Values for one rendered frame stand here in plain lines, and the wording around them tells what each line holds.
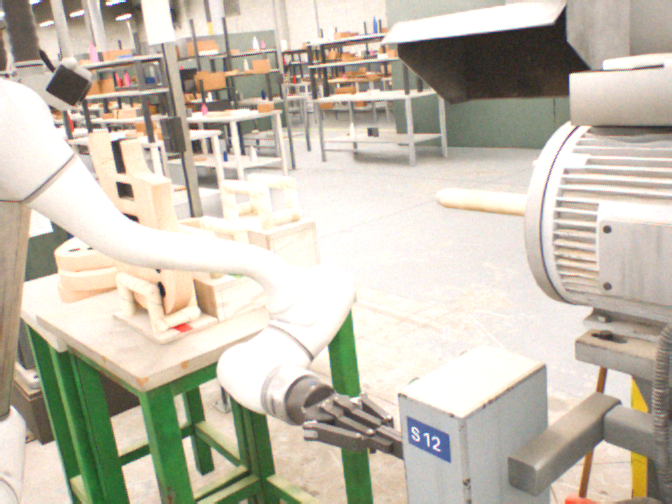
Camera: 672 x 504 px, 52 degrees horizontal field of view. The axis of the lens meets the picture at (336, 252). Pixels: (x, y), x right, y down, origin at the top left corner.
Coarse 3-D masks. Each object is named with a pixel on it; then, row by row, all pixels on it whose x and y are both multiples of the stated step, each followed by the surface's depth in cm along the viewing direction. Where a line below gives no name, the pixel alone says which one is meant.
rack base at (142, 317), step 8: (120, 312) 169; (144, 312) 167; (200, 312) 163; (120, 320) 166; (128, 320) 163; (136, 320) 163; (144, 320) 162; (200, 320) 158; (208, 320) 157; (216, 320) 157; (136, 328) 158; (144, 328) 157; (200, 328) 155; (152, 336) 152; (160, 336) 151; (168, 336) 150; (176, 336) 151; (160, 344) 149
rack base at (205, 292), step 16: (192, 272) 167; (208, 288) 157; (224, 288) 157; (240, 288) 160; (256, 288) 163; (208, 304) 160; (224, 304) 158; (240, 304) 161; (256, 304) 164; (224, 320) 159
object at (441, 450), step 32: (480, 352) 85; (416, 384) 79; (448, 384) 78; (480, 384) 77; (512, 384) 77; (544, 384) 81; (416, 416) 76; (448, 416) 72; (480, 416) 73; (512, 416) 77; (544, 416) 82; (416, 448) 78; (448, 448) 74; (480, 448) 74; (512, 448) 78; (416, 480) 79; (448, 480) 75; (480, 480) 75
